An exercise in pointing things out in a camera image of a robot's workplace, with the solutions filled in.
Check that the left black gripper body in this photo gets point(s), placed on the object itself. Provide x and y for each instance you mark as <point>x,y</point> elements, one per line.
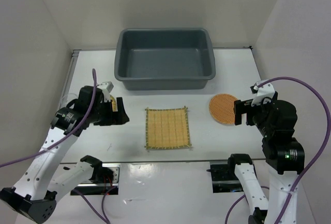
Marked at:
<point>102,115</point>

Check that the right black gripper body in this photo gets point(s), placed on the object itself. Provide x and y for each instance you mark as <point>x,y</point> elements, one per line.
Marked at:
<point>257,114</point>

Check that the round orange woven tray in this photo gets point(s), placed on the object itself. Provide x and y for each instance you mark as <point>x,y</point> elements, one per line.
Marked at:
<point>221,108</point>

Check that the square bamboo mat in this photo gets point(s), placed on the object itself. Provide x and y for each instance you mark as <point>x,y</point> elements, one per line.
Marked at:
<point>167,129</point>

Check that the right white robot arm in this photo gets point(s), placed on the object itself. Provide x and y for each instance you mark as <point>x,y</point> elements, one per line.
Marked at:
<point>275,120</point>

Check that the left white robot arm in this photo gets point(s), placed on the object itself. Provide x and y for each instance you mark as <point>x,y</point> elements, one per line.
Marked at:
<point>36,194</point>

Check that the grey plastic bin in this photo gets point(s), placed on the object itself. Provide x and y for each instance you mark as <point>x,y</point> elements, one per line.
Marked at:
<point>164,59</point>

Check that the clear plastic cup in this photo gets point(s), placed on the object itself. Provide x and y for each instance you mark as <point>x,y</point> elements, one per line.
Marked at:
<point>67,98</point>

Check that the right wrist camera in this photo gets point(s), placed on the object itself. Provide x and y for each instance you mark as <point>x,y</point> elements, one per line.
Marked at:
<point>263,94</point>

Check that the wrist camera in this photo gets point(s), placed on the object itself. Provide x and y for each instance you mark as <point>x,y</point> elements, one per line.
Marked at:
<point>263,94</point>
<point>106,86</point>

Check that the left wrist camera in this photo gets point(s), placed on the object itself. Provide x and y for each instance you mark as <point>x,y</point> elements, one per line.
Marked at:
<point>106,86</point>

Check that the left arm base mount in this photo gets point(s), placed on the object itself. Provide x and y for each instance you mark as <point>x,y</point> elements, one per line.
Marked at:
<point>108,182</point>

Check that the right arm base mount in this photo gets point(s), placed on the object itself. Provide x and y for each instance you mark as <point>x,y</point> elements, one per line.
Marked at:
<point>223,180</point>

